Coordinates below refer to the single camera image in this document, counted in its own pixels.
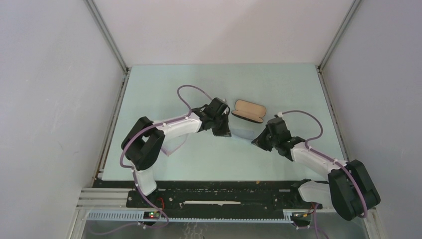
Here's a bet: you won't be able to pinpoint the black glasses case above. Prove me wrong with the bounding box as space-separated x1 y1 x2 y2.
231 100 267 123

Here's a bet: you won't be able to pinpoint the pink transparent sunglasses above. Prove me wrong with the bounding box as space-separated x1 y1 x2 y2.
161 134 189 156

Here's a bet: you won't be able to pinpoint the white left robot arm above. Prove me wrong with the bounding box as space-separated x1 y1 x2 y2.
120 98 231 208

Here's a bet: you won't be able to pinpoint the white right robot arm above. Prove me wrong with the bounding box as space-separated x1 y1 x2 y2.
251 117 381 221

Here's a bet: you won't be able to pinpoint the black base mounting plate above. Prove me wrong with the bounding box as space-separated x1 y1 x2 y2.
93 179 315 222

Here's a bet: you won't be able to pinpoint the aluminium corner rail right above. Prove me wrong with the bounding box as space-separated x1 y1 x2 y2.
317 0 363 73

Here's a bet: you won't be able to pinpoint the aluminium corner rail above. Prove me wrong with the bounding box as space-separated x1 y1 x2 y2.
317 0 363 73
83 0 129 74

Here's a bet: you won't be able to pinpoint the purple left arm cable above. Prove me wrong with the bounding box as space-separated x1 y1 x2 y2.
86 85 215 237

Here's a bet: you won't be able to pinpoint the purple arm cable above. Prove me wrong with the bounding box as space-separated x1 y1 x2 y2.
277 110 369 239
86 85 215 237

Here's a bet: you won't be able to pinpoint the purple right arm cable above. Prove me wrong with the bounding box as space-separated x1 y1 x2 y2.
277 110 369 239

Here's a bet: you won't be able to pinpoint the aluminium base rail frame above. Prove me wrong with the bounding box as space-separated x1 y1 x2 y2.
68 188 387 239

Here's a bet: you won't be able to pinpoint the aluminium corner rail left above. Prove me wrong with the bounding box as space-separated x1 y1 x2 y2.
83 0 129 74

